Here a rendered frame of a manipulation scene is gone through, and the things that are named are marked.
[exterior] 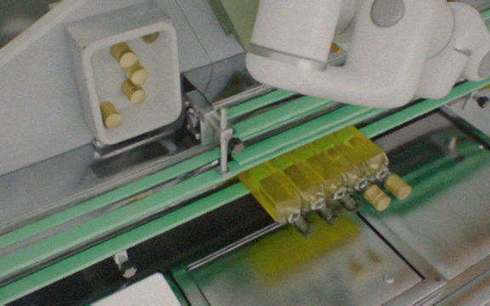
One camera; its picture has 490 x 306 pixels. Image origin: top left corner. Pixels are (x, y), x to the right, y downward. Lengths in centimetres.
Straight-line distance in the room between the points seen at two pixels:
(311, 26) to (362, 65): 8
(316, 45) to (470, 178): 100
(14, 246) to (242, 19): 59
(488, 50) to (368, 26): 35
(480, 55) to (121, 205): 67
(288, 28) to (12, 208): 70
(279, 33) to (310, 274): 71
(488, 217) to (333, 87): 91
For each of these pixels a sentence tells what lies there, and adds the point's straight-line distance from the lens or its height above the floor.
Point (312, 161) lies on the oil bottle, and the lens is 120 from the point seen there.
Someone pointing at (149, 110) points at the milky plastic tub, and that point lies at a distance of 116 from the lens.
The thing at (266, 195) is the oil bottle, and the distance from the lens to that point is 113.
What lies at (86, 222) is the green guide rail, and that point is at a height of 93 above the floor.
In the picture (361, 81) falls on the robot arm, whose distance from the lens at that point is 62.
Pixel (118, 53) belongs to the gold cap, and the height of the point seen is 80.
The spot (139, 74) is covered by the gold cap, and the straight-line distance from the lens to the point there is 109.
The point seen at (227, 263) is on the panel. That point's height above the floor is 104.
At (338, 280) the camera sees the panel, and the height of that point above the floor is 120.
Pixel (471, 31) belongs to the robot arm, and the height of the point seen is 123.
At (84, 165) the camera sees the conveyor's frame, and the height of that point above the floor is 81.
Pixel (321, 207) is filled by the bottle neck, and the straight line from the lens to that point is 114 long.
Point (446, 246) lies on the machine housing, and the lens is 137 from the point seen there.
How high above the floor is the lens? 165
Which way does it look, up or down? 37 degrees down
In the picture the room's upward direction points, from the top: 138 degrees clockwise
